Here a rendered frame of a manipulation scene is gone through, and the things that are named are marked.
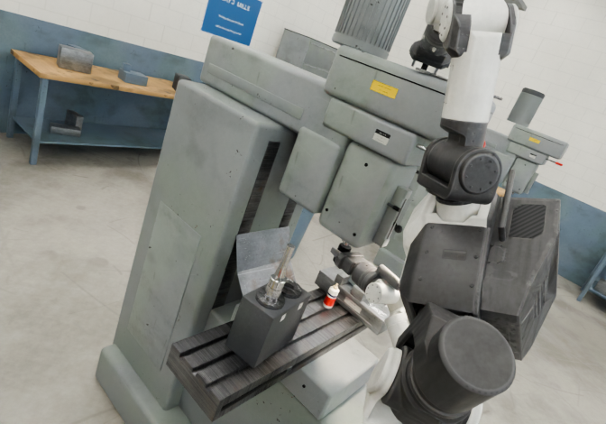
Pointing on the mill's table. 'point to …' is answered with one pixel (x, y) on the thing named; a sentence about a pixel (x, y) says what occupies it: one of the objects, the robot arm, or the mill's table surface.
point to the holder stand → (266, 322)
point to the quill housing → (362, 194)
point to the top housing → (390, 91)
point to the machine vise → (374, 312)
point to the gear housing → (375, 133)
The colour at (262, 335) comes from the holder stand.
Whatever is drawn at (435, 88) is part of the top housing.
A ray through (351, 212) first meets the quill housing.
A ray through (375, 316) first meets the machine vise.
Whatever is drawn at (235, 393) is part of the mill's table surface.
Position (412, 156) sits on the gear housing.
